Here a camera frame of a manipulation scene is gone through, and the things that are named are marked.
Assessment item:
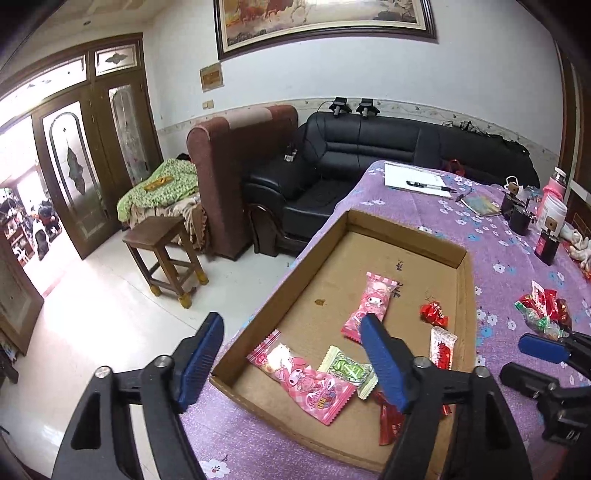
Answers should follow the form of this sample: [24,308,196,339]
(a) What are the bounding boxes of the red rectangular snack packet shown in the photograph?
[372,390,452,448]

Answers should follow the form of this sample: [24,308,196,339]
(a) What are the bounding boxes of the dark green twisted candy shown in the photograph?
[531,318,570,341]

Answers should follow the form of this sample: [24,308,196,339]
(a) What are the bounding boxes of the white plastic jar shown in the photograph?
[536,198,568,236]

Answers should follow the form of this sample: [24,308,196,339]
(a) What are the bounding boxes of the brown armchair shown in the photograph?
[186,104,300,259]

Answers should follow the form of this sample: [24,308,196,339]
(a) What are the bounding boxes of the green patterned blanket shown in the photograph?
[116,158,204,222]

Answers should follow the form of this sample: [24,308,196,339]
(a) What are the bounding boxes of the white paper sheets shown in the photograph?
[384,161,455,198]

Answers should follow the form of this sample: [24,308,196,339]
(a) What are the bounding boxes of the white blue plastic bag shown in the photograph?
[505,175,541,199]

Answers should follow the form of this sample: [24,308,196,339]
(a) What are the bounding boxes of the brown fringed blanket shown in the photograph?
[129,198,208,252]

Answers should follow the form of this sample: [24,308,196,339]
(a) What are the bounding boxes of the framed horse painting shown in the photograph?
[213,0,438,61]

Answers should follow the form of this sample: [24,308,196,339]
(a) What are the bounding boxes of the clear green-ended candy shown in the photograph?
[515,295,543,324]

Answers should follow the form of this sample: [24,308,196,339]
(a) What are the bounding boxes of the black leather sofa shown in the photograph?
[244,111,541,257]

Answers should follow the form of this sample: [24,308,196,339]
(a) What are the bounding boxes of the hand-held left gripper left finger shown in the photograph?
[51,312,225,480]

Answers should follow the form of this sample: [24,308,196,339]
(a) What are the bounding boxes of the pale green white candy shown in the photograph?
[318,345,378,400]

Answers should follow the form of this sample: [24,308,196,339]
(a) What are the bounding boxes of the pink sleeved thermos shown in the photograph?
[542,167,571,206]

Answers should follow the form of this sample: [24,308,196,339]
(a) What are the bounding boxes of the small red candy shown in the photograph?
[419,301,450,329]

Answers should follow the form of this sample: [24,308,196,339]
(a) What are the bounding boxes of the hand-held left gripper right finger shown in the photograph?
[359,313,532,480]

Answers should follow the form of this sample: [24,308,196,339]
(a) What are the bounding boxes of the small framed wall plaque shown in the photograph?
[199,64,225,92]

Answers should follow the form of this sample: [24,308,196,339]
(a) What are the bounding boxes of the colourful cover notebook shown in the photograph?
[461,193,503,217]

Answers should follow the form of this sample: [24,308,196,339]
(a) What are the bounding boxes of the shallow cardboard tray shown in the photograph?
[209,209,477,478]

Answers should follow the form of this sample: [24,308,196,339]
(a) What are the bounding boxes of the wooden stool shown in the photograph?
[122,215,209,310]

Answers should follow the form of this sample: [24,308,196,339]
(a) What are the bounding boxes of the black cloth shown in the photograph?
[480,134,532,155]

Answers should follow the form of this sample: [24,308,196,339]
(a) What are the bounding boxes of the pink cartoon snack packet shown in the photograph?
[247,330,358,426]
[341,271,402,344]

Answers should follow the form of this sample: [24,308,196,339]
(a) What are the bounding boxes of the wooden glass-panel door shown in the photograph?
[0,33,163,259]

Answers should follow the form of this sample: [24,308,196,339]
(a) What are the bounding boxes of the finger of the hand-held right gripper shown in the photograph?
[500,362,561,401]
[518,333,591,370]

